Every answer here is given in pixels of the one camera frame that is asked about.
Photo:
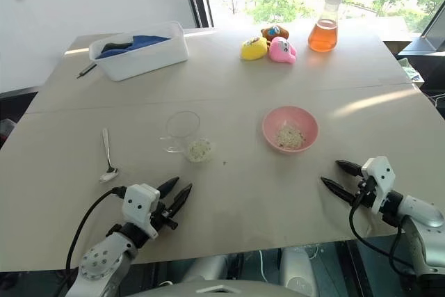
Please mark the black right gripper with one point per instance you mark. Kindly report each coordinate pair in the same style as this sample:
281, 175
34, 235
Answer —
365, 196

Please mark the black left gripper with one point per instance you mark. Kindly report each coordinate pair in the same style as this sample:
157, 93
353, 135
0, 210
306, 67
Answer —
163, 215

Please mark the clear glass measuring cup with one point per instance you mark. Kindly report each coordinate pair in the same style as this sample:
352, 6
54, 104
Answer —
174, 137

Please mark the metal spoon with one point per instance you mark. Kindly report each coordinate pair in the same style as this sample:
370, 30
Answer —
108, 173

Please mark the silver robot leg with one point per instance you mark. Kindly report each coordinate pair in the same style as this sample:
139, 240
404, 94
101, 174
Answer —
205, 267
299, 269

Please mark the pink bowl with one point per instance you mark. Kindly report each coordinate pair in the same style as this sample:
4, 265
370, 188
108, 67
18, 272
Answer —
273, 119

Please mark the silver robot torso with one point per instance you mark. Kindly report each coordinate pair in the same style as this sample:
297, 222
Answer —
222, 288

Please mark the white plastic bin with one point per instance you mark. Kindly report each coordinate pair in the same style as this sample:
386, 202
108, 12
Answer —
146, 58

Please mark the pink plush toy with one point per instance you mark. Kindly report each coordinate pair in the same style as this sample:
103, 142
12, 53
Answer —
281, 51

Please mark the glass flask with orange liquid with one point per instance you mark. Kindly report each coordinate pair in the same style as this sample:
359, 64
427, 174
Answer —
323, 34

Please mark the dark pen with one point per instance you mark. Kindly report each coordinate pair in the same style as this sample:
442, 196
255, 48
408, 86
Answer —
86, 70

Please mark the blue cloth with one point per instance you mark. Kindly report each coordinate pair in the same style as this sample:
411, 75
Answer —
146, 41

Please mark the yellow plush toy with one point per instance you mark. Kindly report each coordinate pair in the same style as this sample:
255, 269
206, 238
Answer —
253, 50

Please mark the dark grey cloth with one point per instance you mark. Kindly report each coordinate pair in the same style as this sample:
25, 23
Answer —
116, 46

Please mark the brown plush toy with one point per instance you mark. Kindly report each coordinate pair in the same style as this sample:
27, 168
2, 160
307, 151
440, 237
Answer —
274, 32

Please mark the black furniture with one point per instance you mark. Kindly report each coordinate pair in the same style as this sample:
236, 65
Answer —
14, 116

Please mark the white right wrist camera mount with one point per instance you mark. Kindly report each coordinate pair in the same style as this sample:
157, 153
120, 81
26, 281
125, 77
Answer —
379, 175

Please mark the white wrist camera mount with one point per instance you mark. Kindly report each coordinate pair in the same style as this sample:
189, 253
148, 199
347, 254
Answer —
379, 175
137, 203

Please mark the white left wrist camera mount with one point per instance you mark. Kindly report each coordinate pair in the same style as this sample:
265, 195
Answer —
137, 203

